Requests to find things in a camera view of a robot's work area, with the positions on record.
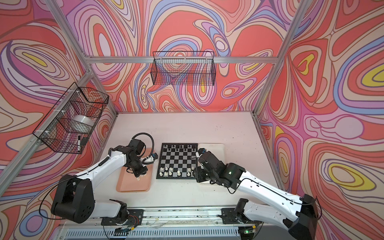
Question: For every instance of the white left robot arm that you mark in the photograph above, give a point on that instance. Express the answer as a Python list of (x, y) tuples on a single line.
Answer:
[(74, 198)]

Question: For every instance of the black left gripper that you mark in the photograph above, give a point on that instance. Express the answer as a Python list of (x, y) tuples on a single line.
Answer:
[(143, 170)]

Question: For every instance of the black wire basket left wall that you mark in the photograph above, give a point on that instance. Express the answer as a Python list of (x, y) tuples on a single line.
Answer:
[(56, 134)]

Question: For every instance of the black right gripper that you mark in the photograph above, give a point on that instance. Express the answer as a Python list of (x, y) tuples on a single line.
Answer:
[(199, 177)]

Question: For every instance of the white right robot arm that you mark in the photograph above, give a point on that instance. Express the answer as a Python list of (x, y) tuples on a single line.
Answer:
[(296, 214)]

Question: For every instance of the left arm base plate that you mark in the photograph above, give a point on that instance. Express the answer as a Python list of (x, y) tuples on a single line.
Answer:
[(130, 218)]

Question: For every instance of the black white chess board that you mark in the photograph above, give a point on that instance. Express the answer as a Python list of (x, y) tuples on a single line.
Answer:
[(177, 161)]

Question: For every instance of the pink plastic tray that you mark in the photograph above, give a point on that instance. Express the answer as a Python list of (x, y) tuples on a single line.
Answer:
[(127, 182)]

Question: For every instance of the black wire basket back wall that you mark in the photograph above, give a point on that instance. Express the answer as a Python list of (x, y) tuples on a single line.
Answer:
[(183, 68)]

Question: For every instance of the black wire basket wall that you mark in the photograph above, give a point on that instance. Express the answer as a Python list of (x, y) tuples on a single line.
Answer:
[(56, 134), (183, 68)]

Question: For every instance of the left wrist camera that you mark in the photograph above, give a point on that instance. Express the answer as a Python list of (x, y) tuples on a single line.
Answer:
[(138, 146)]

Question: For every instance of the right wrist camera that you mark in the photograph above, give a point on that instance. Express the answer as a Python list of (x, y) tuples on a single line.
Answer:
[(202, 151)]

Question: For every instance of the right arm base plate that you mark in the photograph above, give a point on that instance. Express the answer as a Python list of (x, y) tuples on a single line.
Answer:
[(232, 216)]

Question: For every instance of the white roll in basket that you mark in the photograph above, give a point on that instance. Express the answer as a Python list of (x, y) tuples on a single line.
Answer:
[(81, 124)]

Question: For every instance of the black marker in basket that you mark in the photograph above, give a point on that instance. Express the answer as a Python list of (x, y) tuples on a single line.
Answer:
[(79, 148)]

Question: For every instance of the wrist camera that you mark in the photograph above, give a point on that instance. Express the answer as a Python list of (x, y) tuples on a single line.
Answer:
[(138, 146), (202, 151)]

